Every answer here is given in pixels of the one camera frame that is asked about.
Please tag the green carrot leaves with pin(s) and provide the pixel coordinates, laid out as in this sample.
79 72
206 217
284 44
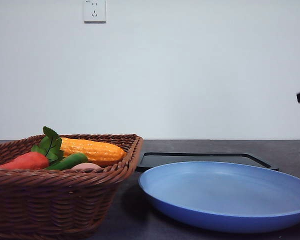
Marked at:
50 146

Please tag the orange toy carrot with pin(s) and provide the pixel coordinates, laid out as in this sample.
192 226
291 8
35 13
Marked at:
27 161

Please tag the white wall socket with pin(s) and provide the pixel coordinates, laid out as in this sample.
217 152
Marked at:
95 11

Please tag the blue plate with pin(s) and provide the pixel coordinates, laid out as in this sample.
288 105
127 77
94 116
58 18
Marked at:
223 197

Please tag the brown egg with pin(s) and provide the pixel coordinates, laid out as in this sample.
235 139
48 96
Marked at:
84 166

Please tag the brown wicker basket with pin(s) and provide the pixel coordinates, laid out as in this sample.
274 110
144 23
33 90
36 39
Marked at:
71 203

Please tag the yellow toy corn cob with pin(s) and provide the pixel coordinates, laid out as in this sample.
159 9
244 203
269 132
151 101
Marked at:
93 150

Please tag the black tray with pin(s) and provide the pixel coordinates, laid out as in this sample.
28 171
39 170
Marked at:
153 161

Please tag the green toy cucumber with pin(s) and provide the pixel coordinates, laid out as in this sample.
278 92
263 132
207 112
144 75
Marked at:
68 162

